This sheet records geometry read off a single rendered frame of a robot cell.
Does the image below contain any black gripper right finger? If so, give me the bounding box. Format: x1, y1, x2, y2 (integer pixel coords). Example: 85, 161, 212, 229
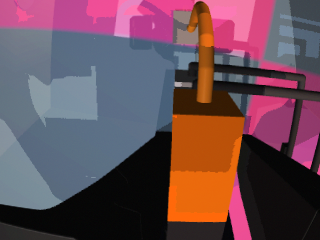
236, 133, 320, 240

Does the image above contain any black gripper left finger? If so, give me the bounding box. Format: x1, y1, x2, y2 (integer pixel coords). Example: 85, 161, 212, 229
0, 131, 172, 240

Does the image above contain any orange power plug with cord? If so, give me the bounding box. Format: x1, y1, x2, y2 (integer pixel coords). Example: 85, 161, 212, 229
167, 0, 244, 240

